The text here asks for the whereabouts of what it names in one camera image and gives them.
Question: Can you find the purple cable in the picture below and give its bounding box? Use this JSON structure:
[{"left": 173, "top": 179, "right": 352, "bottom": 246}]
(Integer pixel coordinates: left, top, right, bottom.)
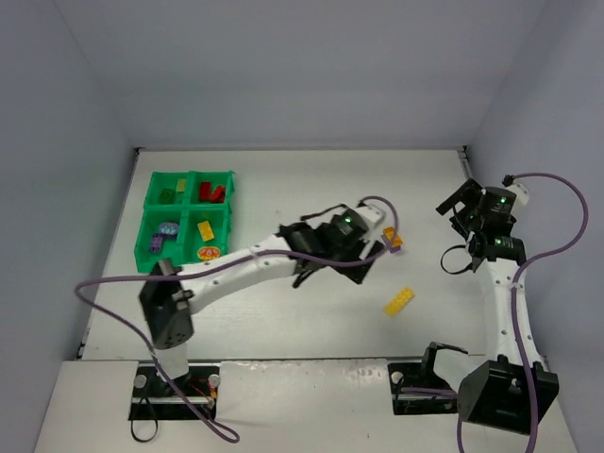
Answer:
[
  {"left": 74, "top": 195, "right": 400, "bottom": 444},
  {"left": 456, "top": 172, "right": 590, "bottom": 453}
]

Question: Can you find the large red lego brick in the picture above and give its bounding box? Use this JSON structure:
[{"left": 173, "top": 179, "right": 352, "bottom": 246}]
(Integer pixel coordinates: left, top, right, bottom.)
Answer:
[{"left": 198, "top": 181, "right": 212, "bottom": 203}]

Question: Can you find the green four-compartment sorting tray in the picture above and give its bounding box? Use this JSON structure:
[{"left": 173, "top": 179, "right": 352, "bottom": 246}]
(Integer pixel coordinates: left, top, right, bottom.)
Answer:
[{"left": 134, "top": 171, "right": 235, "bottom": 273}]

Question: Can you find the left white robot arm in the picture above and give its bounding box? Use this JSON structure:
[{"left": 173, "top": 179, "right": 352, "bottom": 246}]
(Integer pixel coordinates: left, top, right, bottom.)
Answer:
[{"left": 139, "top": 203, "right": 386, "bottom": 379}]

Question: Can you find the small yellow lego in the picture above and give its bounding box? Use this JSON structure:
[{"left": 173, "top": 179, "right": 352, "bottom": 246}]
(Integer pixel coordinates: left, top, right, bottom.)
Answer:
[{"left": 196, "top": 220, "right": 215, "bottom": 242}]

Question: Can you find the yellow lego plate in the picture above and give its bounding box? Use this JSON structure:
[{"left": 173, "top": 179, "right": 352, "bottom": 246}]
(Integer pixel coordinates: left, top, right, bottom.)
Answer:
[{"left": 383, "top": 287, "right": 415, "bottom": 317}]

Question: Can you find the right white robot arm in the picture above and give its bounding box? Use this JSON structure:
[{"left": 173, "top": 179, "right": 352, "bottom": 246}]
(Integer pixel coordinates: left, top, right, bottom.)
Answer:
[{"left": 421, "top": 178, "right": 559, "bottom": 435}]

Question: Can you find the orange lego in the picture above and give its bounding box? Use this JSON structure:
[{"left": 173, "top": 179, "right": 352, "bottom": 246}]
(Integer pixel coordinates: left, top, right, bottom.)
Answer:
[{"left": 383, "top": 226, "right": 403, "bottom": 248}]

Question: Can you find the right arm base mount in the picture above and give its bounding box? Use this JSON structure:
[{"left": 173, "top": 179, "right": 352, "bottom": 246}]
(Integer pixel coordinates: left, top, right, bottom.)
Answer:
[{"left": 387, "top": 361, "right": 458, "bottom": 416}]

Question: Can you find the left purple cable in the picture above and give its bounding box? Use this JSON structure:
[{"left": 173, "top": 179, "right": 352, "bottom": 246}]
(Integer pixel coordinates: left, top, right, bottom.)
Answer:
[{"left": 74, "top": 195, "right": 400, "bottom": 444}]

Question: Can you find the small dark red lego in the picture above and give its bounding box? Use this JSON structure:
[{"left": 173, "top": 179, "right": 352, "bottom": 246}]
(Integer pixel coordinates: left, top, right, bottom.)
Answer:
[{"left": 210, "top": 185, "right": 227, "bottom": 204}]

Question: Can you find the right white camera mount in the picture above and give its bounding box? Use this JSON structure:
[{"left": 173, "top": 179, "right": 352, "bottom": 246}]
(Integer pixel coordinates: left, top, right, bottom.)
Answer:
[{"left": 502, "top": 175, "right": 529, "bottom": 210}]

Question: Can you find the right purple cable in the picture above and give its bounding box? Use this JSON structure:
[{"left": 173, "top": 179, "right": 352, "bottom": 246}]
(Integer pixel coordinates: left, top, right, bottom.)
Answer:
[{"left": 456, "top": 172, "right": 590, "bottom": 453}]

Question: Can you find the orange lego brick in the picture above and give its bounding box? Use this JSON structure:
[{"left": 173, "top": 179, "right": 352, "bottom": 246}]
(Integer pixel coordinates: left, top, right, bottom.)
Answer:
[{"left": 196, "top": 246, "right": 222, "bottom": 261}]

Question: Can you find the pale yellow-green lego brick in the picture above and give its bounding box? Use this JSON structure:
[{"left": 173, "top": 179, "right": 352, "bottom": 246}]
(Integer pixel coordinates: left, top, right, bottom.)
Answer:
[{"left": 176, "top": 178, "right": 187, "bottom": 193}]

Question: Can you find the purple flower lego piece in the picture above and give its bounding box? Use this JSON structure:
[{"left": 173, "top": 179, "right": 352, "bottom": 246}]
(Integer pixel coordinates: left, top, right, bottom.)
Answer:
[{"left": 158, "top": 222, "right": 179, "bottom": 237}]

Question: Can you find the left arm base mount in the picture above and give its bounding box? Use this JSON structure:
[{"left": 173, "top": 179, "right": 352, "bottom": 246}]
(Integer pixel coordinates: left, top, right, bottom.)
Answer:
[{"left": 128, "top": 363, "right": 220, "bottom": 421}]

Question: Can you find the purple lego brick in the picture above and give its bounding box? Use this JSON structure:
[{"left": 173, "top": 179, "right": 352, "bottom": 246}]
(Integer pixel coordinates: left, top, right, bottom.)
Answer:
[{"left": 148, "top": 233, "right": 164, "bottom": 253}]

